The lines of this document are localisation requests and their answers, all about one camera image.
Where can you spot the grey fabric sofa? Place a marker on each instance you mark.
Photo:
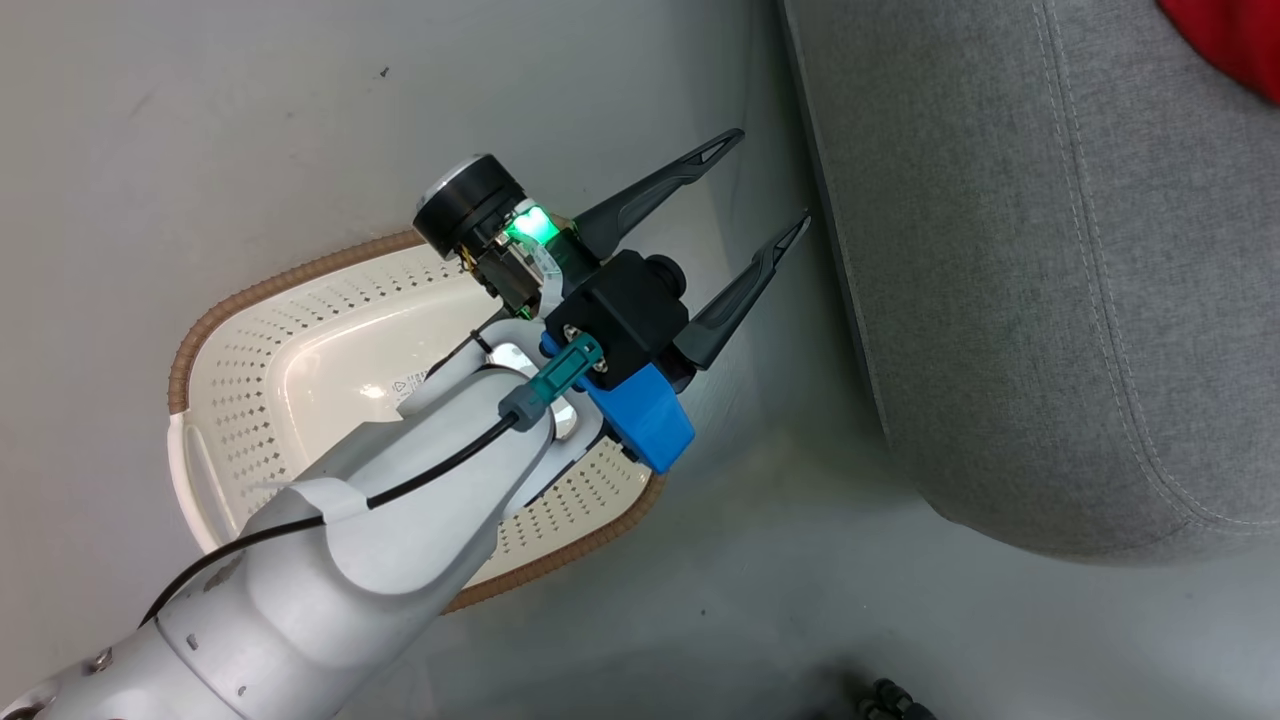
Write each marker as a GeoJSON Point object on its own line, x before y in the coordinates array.
{"type": "Point", "coordinates": [1000, 250]}

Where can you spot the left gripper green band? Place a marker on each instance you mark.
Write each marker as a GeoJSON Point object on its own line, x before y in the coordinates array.
{"type": "Point", "coordinates": [465, 205]}

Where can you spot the red basketball jersey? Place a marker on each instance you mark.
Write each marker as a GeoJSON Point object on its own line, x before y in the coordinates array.
{"type": "Point", "coordinates": [1240, 40]}

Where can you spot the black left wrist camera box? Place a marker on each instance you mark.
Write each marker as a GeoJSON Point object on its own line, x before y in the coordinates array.
{"type": "Point", "coordinates": [625, 315]}

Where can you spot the white paper tag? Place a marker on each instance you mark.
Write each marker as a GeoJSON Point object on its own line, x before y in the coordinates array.
{"type": "Point", "coordinates": [335, 500]}

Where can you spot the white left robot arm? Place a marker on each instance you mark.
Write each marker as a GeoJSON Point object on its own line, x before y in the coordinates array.
{"type": "Point", "coordinates": [350, 570]}

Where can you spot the blue left camera mount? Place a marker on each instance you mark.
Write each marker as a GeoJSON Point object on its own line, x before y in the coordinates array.
{"type": "Point", "coordinates": [650, 420]}

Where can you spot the cream perforated laundry basket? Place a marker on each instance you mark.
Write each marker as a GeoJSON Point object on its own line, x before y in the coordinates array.
{"type": "Point", "coordinates": [300, 350]}

